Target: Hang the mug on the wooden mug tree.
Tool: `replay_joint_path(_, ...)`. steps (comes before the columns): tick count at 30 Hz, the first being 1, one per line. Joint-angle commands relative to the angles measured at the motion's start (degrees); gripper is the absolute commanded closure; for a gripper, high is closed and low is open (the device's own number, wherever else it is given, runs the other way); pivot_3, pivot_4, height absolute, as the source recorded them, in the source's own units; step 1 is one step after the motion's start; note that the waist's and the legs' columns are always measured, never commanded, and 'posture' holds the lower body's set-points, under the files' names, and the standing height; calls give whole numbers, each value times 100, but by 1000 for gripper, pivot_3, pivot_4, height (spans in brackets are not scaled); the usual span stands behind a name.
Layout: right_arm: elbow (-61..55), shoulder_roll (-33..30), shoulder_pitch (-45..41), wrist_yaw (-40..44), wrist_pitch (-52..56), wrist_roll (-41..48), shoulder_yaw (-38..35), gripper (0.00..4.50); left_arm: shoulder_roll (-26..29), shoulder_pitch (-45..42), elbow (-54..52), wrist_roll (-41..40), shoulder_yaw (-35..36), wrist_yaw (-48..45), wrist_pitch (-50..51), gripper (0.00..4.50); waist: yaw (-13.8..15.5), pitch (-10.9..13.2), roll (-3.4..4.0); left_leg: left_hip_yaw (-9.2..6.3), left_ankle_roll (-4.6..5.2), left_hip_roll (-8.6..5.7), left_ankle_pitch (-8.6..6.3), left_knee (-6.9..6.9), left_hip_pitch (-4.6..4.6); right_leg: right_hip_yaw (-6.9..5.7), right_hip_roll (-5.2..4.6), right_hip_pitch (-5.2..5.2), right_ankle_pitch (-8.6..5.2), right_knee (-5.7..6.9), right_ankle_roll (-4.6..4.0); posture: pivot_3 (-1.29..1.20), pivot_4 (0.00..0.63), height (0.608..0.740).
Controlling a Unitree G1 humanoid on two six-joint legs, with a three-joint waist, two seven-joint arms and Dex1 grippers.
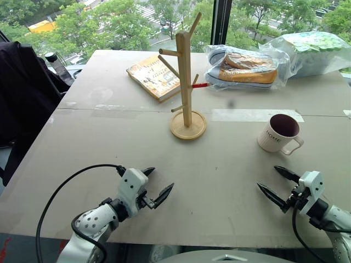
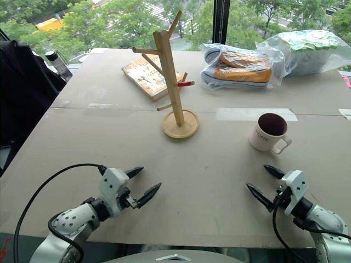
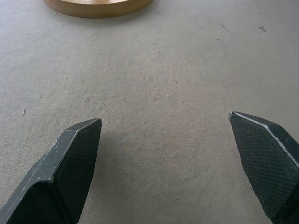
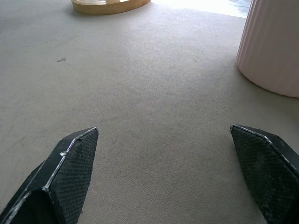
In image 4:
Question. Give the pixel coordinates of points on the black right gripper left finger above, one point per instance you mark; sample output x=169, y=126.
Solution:
x=58, y=177

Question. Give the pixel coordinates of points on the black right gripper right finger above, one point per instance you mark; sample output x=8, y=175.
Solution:
x=268, y=172

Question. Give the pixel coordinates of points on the pink ribbed cylindrical container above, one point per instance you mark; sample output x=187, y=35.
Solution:
x=271, y=46

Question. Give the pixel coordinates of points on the round wooden base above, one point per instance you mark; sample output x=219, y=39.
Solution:
x=107, y=5

